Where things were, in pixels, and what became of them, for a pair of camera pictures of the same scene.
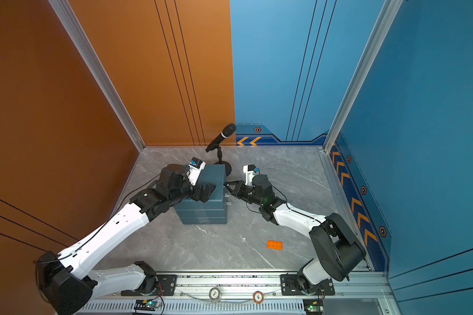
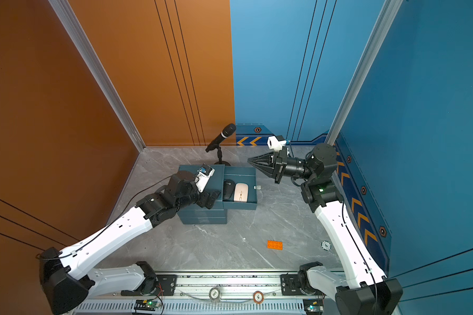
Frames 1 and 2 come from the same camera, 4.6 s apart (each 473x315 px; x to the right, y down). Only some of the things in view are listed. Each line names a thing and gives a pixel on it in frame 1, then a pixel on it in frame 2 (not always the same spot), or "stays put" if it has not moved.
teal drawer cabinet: (215, 210) stays put
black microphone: (228, 130) stays put
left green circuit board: (150, 304) stays put
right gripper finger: (233, 186) to (267, 159)
